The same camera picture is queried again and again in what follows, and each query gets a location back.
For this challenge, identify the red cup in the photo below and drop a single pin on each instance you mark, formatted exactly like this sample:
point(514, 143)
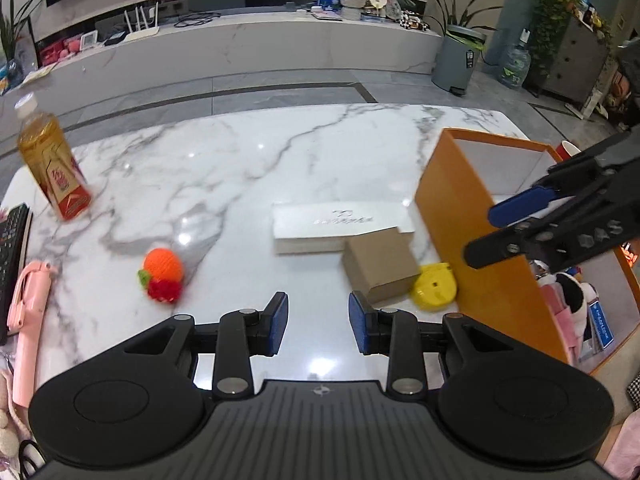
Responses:
point(570, 150)

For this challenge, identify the pink zip case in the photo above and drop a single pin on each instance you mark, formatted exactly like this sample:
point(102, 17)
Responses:
point(555, 310)

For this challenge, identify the long-leaf potted plant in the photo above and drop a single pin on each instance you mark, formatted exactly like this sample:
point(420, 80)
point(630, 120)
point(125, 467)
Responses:
point(462, 10)

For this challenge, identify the cream crochet doll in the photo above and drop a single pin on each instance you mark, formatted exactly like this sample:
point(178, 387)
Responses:
point(7, 410)

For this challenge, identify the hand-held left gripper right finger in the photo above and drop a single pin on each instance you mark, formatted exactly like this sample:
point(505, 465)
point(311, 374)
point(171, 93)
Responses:
point(359, 322)

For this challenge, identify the grey drawer cabinet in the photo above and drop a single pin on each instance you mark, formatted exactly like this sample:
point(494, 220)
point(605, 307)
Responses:
point(575, 60)

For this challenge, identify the yellow round toy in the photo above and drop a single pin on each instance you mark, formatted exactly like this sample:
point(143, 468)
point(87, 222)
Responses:
point(434, 287)

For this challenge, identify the small white desk clock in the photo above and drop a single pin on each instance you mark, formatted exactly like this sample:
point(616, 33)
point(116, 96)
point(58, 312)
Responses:
point(89, 40)

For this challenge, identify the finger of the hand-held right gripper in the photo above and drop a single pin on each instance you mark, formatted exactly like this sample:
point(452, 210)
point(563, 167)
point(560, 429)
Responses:
point(520, 205)
point(495, 247)

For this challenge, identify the white marble television console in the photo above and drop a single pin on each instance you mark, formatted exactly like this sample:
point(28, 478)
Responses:
point(225, 55)

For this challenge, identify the blue rectangular tag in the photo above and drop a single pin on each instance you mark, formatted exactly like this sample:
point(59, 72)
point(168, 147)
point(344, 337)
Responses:
point(599, 332)

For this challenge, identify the orange drink bottle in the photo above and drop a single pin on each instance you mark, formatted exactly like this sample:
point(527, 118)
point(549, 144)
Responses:
point(52, 165)

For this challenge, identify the pink toys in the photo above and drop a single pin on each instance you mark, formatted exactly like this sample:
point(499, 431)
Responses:
point(57, 50)

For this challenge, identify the orange crochet fruit toy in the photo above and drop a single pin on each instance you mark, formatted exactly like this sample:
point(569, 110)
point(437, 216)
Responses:
point(162, 267)

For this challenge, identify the grey pedal trash can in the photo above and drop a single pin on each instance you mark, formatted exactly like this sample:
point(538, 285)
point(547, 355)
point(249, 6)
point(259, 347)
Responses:
point(452, 62)

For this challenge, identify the large water jug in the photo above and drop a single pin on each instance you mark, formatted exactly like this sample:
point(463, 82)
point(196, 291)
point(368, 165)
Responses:
point(515, 65)

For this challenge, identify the pink selfie stick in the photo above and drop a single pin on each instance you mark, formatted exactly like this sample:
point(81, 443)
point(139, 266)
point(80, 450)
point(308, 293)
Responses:
point(30, 320)

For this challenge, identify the brown cardboard box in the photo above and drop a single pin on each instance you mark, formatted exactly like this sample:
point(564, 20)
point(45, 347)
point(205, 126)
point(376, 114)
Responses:
point(380, 265)

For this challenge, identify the panda plush with striped base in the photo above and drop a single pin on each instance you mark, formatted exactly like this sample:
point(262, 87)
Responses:
point(575, 300)

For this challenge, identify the white router with antennas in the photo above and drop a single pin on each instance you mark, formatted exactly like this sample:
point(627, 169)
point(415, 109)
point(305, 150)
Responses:
point(142, 32)

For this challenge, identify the black remote control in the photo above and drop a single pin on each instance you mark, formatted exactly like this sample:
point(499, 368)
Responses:
point(12, 260)

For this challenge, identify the houndstooth cloth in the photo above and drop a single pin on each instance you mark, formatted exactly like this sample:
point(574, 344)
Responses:
point(634, 390)

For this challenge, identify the orange cardboard storage box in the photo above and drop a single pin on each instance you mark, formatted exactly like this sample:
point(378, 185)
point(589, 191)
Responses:
point(465, 220)

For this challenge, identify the long white box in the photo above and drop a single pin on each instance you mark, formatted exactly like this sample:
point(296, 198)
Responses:
point(330, 220)

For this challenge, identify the pink cloth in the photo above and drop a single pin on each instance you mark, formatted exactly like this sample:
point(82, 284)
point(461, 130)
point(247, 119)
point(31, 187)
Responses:
point(627, 452)

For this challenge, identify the green ivy plant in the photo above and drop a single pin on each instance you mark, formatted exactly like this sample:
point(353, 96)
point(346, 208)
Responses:
point(550, 5)

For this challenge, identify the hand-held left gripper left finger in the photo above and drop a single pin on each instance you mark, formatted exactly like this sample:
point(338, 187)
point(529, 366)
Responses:
point(277, 322)

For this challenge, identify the black and white checkered toy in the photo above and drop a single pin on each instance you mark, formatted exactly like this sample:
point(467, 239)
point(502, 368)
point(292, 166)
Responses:
point(414, 21)

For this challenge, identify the decorative plate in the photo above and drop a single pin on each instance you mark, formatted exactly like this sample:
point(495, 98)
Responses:
point(395, 7)

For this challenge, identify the tall green leaf plant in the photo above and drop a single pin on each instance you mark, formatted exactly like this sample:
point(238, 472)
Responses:
point(12, 30)

